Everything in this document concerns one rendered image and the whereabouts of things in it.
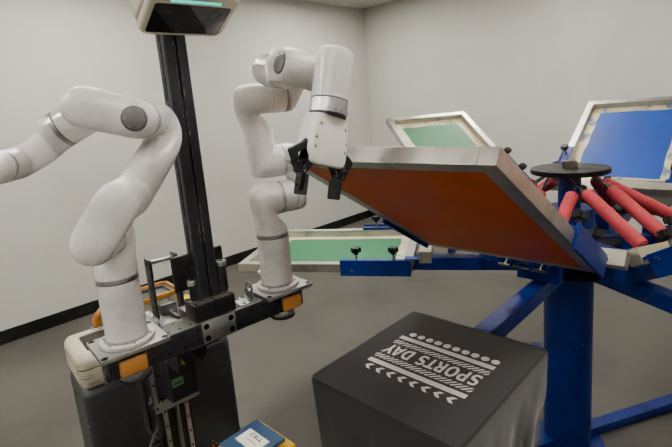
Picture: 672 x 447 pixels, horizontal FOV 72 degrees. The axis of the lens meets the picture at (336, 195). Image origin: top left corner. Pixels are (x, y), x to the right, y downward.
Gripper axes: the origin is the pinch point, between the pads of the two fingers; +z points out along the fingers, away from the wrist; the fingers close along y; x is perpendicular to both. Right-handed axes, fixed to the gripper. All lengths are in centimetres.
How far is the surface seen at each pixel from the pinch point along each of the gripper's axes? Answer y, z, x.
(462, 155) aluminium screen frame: -14.6, -10.0, 22.2
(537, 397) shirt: -69, 46, 22
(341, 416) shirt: -29, 55, -11
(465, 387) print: -46, 42, 13
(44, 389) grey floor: -39, 143, -274
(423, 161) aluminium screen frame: -14.3, -8.7, 14.0
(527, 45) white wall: -435, -204, -148
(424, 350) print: -54, 40, -5
